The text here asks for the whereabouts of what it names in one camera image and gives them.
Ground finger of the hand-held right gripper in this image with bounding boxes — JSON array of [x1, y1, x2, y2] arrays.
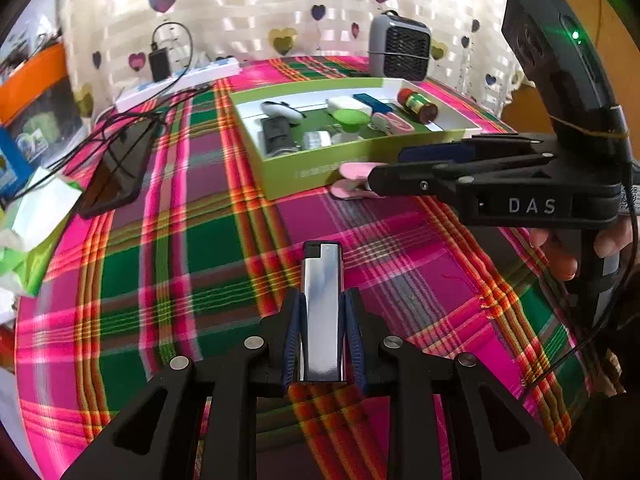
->
[[366, 154, 553, 199], [397, 134, 557, 164]]

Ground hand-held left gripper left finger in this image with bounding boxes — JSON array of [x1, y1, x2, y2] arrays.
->
[[60, 290, 308, 480]]

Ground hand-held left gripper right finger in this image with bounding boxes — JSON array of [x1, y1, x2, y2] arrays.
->
[[342, 287, 583, 480]]

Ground silver lighter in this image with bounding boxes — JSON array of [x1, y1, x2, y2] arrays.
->
[[299, 240, 346, 385]]

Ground red bottle with green label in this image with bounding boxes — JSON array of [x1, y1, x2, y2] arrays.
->
[[397, 88, 438, 123]]

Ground pink clip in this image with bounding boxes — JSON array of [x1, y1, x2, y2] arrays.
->
[[371, 111, 415, 136], [329, 161, 401, 200]]

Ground blue usb adapter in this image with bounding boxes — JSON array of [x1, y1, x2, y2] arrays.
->
[[352, 92, 391, 113]]

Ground green-topped white knob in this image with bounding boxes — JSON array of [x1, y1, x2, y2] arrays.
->
[[330, 107, 371, 133]]

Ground white charger plug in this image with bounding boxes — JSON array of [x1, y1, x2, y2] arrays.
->
[[326, 97, 373, 117]]

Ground green and white tray box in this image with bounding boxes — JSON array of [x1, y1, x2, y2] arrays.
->
[[231, 77, 518, 201]]

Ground black mini flashlight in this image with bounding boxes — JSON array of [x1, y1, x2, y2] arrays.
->
[[260, 116, 301, 153]]

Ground black disc with white buttons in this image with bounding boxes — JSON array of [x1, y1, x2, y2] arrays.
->
[[260, 101, 307, 122]]

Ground person's right hand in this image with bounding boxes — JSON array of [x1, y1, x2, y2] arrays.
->
[[529, 217, 636, 282]]

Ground grey mini heater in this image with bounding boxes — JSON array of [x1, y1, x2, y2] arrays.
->
[[368, 10, 432, 82]]

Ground plaid tablecloth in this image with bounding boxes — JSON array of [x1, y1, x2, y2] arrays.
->
[[15, 55, 596, 476]]

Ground heart-print curtain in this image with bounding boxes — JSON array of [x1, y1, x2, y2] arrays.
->
[[60, 0, 551, 116]]

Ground black smartphone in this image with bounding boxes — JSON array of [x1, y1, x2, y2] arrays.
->
[[80, 120, 161, 220]]

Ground white power strip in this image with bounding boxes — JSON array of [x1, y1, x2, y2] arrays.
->
[[115, 57, 240, 113]]

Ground green tissue pack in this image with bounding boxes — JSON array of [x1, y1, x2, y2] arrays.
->
[[0, 180, 86, 296]]

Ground black power adapter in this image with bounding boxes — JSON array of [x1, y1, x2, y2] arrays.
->
[[149, 49, 172, 82]]

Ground blue carton box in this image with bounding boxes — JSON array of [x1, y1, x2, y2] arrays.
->
[[0, 127, 33, 198]]

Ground orange-lidded storage container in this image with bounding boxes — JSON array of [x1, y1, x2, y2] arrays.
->
[[0, 42, 83, 161]]

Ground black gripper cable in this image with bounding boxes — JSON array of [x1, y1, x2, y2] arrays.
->
[[517, 157, 640, 403]]

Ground black charging cable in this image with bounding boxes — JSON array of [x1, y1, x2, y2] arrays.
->
[[10, 22, 213, 201]]

